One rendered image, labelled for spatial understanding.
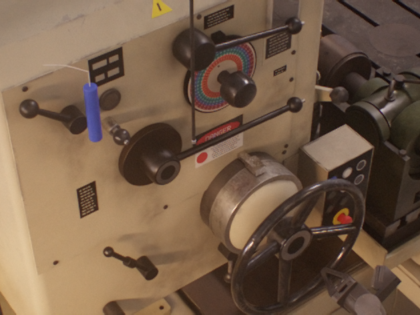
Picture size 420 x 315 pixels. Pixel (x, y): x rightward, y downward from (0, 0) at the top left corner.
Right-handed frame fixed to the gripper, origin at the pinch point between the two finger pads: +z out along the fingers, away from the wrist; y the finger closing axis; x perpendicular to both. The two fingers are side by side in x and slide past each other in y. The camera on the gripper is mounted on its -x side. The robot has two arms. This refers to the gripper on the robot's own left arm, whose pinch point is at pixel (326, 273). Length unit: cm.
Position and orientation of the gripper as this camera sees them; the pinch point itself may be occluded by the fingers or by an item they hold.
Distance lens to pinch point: 222.2
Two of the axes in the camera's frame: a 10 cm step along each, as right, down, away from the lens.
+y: -4.4, -4.0, -8.1
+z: -5.8, -5.6, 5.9
